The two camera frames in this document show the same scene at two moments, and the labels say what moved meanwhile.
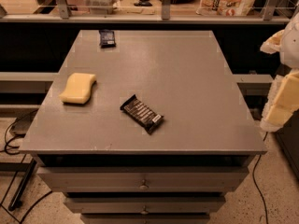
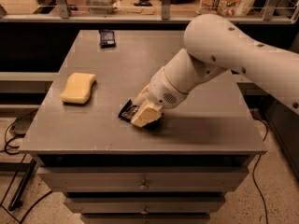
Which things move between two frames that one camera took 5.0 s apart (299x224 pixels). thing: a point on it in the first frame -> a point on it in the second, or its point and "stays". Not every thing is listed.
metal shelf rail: (61, 14) stays
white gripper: (291, 49) -> (163, 89)
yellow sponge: (78, 88) stays
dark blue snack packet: (106, 38) stays
